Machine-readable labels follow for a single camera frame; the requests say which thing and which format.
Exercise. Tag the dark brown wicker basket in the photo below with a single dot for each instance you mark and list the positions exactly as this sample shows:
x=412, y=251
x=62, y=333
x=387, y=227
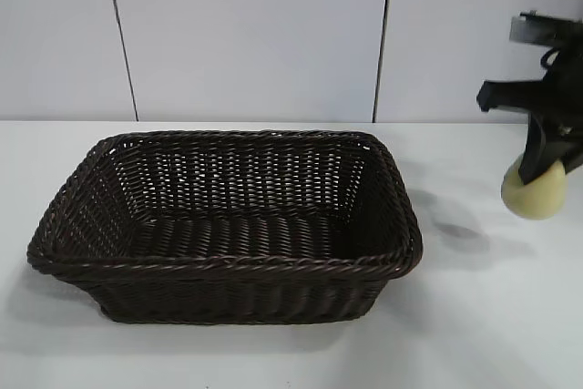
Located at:
x=237, y=266

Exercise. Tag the pale yellow egg yolk pastry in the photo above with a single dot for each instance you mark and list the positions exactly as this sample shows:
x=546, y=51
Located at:
x=542, y=202

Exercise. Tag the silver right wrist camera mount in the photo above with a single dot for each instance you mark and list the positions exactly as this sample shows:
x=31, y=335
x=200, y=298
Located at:
x=546, y=31

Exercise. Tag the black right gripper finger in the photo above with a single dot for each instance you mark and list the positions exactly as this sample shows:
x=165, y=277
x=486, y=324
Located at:
x=559, y=145
x=534, y=156

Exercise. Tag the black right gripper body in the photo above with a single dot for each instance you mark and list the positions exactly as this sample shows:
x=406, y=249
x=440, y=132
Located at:
x=565, y=93

